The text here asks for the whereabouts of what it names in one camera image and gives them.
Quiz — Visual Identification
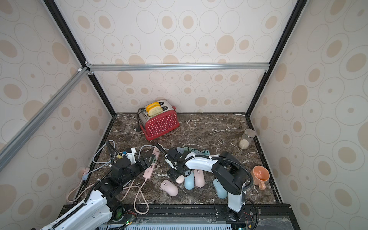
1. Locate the pink mouse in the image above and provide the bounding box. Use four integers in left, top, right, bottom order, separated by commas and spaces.
160, 180, 179, 197
175, 175, 185, 184
193, 169, 205, 188

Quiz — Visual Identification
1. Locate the pink power strip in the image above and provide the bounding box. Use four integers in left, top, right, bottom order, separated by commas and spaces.
143, 147, 161, 180

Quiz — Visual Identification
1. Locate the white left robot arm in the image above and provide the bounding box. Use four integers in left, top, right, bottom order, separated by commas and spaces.
43, 154, 156, 230

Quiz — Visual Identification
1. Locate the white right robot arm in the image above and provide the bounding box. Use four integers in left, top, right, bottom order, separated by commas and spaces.
164, 148, 254, 213

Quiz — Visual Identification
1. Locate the blue mouse middle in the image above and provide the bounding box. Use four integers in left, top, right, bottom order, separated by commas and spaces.
184, 170, 195, 190

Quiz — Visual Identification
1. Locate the blue mouse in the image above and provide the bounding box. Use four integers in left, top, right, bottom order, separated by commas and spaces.
213, 179, 228, 199
184, 170, 195, 190

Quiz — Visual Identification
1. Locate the blue mouse far right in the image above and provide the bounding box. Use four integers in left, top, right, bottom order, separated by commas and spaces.
213, 179, 228, 199

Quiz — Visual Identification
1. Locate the light blue power strip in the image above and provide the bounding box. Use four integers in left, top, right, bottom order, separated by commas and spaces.
176, 147, 210, 158

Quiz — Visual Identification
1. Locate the red polka dot toaster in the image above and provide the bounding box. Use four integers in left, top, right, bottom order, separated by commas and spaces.
137, 100, 180, 140

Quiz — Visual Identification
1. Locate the yellow toast slice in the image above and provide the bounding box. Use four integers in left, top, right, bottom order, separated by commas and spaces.
146, 102, 163, 117

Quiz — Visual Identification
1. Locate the glass jar with powder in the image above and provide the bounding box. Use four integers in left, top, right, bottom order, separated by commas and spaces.
239, 128, 256, 150

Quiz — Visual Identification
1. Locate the orange ceramic mug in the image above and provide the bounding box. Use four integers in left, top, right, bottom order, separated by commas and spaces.
251, 165, 270, 190

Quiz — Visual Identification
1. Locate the silver back frame bar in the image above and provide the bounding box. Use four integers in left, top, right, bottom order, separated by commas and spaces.
88, 63, 270, 71

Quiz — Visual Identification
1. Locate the silver frame bar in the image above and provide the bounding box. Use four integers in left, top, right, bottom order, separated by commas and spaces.
88, 63, 270, 71
1, 67, 88, 170

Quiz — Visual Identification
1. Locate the black front rail base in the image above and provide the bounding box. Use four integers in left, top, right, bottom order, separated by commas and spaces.
44, 204, 300, 230

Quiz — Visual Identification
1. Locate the silver left frame bar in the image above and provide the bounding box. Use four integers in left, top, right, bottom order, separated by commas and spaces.
1, 67, 88, 170

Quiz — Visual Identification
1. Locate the black corner frame post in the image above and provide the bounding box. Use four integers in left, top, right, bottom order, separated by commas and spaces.
43, 0, 116, 117

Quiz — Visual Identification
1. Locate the black right frame post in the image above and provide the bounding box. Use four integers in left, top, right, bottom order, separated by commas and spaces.
246, 0, 307, 117

